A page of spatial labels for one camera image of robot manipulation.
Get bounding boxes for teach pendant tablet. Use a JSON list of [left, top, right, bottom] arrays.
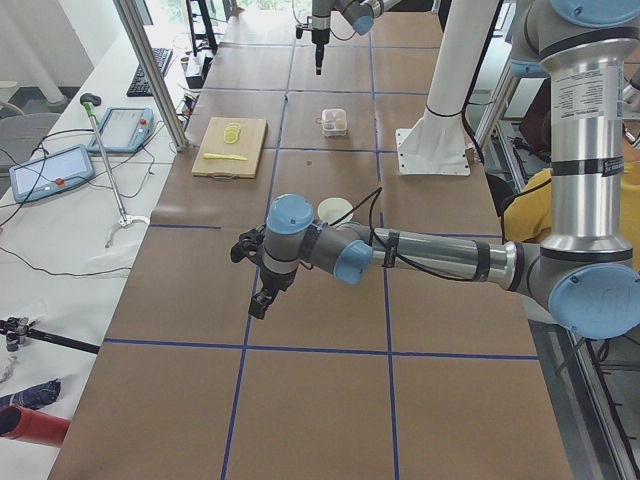
[[9, 145, 95, 203], [98, 107, 154, 156]]

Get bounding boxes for yellow plastic knife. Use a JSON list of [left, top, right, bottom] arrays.
[[202, 153, 248, 161]]

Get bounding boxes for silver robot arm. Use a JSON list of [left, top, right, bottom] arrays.
[[231, 1, 639, 340], [296, 0, 400, 76]]

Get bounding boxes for aluminium frame post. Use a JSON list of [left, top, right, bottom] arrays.
[[113, 0, 189, 152]]

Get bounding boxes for grabber reach stick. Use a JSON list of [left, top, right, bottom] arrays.
[[80, 93, 150, 248]]

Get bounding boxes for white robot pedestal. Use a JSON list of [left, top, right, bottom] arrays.
[[396, 0, 501, 176]]

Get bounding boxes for far teach pendant tablet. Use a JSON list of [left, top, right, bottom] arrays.
[[98, 107, 154, 156]]

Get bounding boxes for black tripod stand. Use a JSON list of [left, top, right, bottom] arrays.
[[0, 317, 100, 354]]

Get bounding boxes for wooden cutting board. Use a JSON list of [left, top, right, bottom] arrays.
[[191, 117, 267, 179]]

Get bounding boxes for white bowl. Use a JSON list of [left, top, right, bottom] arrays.
[[317, 197, 353, 226]]

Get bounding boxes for near teach pendant tablet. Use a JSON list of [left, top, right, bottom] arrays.
[[9, 145, 95, 203]]

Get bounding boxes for red cylinder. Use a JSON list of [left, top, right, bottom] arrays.
[[1, 405, 70, 447]]

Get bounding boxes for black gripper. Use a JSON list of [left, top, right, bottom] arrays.
[[311, 27, 328, 76], [249, 266, 297, 319]]

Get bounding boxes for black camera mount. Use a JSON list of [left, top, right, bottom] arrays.
[[230, 224, 266, 266], [295, 23, 313, 40]]

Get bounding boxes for clear plastic egg box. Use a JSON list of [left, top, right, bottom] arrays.
[[320, 108, 348, 137]]

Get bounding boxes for black keyboard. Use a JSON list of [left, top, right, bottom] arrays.
[[125, 47, 174, 98]]

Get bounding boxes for blue patterned cloth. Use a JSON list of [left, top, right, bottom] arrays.
[[1, 379, 61, 410]]

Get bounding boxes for lemon slices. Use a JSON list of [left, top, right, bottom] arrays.
[[223, 122, 242, 145]]

